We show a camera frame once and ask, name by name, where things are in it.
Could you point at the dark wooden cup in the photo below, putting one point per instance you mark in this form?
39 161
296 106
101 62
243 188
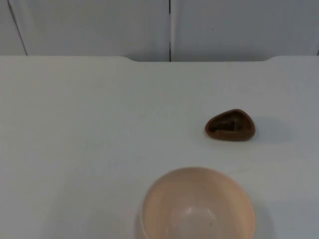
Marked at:
224 137

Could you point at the coffee beans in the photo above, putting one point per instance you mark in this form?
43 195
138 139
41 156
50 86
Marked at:
230 123

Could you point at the pale wooden bowl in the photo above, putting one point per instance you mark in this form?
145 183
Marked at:
172 199

